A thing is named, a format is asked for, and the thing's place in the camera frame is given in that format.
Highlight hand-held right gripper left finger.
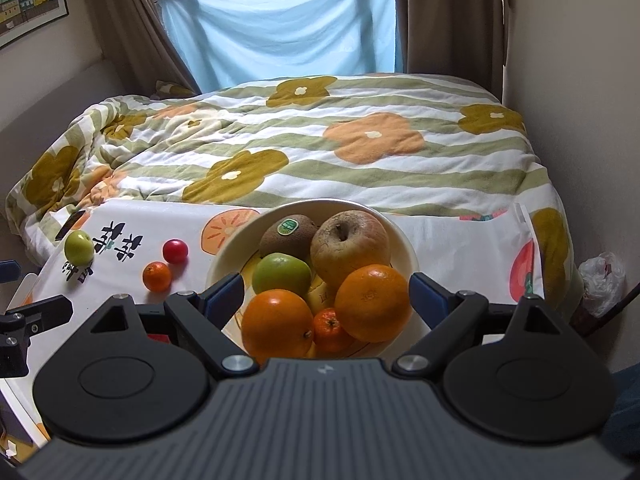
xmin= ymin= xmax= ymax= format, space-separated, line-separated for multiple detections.
xmin=75 ymin=271 xmax=261 ymax=377

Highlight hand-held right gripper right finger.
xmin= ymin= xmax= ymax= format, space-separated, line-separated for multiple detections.
xmin=392 ymin=271 xmax=570 ymax=377

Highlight yellow duck print plate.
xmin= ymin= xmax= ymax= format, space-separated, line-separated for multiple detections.
xmin=206 ymin=199 xmax=420 ymax=361

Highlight large green apple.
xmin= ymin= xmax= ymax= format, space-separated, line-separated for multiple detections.
xmin=251 ymin=253 xmax=312 ymax=309

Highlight large orange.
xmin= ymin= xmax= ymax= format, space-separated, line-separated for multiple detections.
xmin=334 ymin=264 xmax=412 ymax=343

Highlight small orange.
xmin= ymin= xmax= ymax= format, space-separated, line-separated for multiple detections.
xmin=241 ymin=288 xmax=315 ymax=366

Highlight brown kiwi with sticker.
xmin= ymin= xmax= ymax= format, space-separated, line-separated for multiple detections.
xmin=259 ymin=214 xmax=319 ymax=262

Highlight large wrinkled apple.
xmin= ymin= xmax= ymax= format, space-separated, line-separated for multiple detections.
xmin=310 ymin=211 xmax=391 ymax=288

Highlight mandarin with green stem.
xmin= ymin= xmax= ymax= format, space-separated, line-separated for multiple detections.
xmin=312 ymin=308 xmax=357 ymax=353

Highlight white persimmon print cloth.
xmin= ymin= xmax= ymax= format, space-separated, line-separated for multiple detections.
xmin=0 ymin=197 xmax=547 ymax=411

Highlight red cherry tomato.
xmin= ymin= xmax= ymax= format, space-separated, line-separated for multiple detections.
xmin=163 ymin=239 xmax=189 ymax=264

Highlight small green apple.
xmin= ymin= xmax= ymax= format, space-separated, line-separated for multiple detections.
xmin=64 ymin=230 xmax=95 ymax=266

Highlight small plain mandarin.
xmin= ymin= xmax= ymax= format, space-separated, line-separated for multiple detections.
xmin=142 ymin=261 xmax=172 ymax=292

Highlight black smartphone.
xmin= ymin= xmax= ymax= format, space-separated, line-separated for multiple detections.
xmin=54 ymin=210 xmax=87 ymax=241

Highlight floral striped blanket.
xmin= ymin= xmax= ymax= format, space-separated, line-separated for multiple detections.
xmin=5 ymin=74 xmax=577 ymax=307

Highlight crumpled plastic bag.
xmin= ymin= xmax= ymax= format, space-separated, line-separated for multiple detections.
xmin=577 ymin=252 xmax=627 ymax=319

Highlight person's blue jeans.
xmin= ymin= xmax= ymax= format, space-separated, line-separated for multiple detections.
xmin=600 ymin=365 xmax=640 ymax=463

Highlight light blue window cloth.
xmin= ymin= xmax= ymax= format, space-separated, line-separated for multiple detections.
xmin=159 ymin=0 xmax=404 ymax=92

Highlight brown curtain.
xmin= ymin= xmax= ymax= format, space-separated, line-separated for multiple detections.
xmin=390 ymin=0 xmax=507 ymax=104
xmin=77 ymin=0 xmax=204 ymax=97

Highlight black cable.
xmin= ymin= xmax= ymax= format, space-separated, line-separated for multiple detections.
xmin=590 ymin=280 xmax=640 ymax=332

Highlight framed wall picture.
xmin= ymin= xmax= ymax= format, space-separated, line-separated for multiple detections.
xmin=0 ymin=0 xmax=70 ymax=51

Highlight white wall pipe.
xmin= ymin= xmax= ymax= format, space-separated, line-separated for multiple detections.
xmin=500 ymin=0 xmax=514 ymax=69

